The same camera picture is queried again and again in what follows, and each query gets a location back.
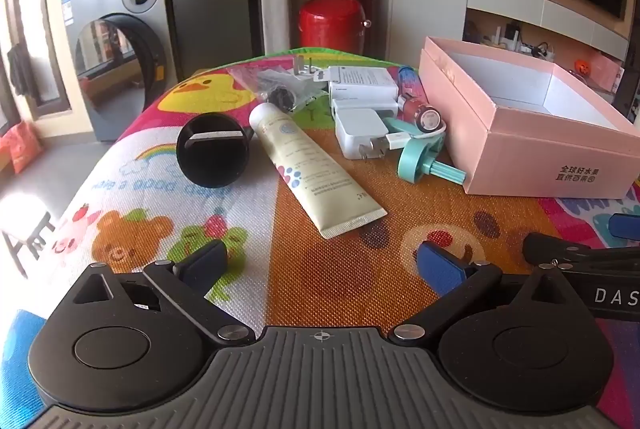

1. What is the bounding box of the orange plastic bag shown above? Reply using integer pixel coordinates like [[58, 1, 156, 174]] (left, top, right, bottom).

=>
[[0, 120, 46, 175]]

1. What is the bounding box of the black round container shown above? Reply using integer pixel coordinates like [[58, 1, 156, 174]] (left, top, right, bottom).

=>
[[176, 113, 251, 188]]

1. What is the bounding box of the dark hanging cloth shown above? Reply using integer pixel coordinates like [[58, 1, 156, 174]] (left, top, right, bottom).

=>
[[6, 43, 36, 100]]

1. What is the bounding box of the white charger plug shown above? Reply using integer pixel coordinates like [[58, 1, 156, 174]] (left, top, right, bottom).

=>
[[334, 108, 389, 161]]

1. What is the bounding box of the grey washing machine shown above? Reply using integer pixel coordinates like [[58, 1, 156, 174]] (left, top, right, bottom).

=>
[[61, 0, 183, 143]]

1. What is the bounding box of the cream lotion tube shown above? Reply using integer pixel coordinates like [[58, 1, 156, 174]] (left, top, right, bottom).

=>
[[248, 102, 388, 240]]

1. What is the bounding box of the pink blue gradient tube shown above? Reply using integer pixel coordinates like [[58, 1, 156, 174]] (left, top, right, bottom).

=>
[[397, 66, 426, 107]]

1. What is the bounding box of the brown framed door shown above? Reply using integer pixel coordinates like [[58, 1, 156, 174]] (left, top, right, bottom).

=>
[[2, 0, 73, 117]]

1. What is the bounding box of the small dark stool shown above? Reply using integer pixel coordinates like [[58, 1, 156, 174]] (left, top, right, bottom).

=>
[[0, 209, 58, 280]]

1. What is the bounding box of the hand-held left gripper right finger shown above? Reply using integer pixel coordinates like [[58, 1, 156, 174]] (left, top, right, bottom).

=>
[[390, 240, 596, 344]]

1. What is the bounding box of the colourful cartoon play mat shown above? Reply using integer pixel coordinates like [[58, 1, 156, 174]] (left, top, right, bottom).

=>
[[0, 45, 640, 429]]

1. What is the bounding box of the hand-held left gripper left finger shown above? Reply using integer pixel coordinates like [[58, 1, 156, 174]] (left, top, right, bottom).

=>
[[62, 239, 257, 346]]

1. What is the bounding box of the pink cardboard box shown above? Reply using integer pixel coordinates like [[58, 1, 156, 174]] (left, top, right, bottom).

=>
[[417, 36, 637, 200]]

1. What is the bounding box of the clear plastic bag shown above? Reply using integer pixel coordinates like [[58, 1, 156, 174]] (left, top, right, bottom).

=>
[[227, 65, 326, 112]]

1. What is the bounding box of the small red bottle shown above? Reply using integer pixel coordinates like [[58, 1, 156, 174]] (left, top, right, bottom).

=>
[[402, 95, 443, 134]]

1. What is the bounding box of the red round bin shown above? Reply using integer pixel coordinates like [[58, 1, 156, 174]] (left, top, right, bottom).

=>
[[298, 0, 373, 55]]

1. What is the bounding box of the white labelled packaged box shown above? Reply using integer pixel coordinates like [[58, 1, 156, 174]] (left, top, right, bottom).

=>
[[291, 56, 399, 103]]

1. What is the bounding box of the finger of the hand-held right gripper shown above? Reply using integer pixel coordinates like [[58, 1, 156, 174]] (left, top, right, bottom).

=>
[[609, 212, 640, 241], [522, 233, 640, 267]]

